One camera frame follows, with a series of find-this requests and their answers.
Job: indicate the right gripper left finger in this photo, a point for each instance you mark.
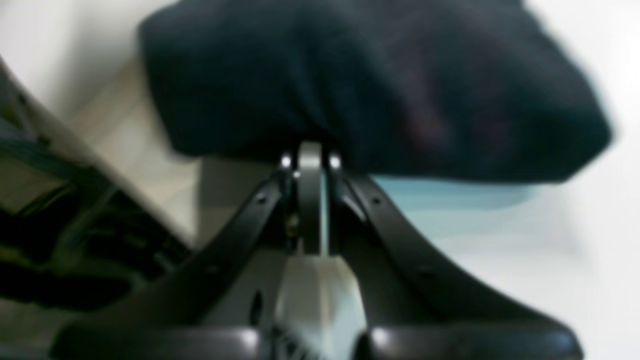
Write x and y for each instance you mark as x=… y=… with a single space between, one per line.
x=220 y=304

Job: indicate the dark navy long-sleeve shirt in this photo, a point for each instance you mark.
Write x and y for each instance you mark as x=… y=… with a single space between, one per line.
x=460 y=89

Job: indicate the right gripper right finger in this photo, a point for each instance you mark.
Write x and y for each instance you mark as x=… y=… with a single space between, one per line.
x=419 y=304

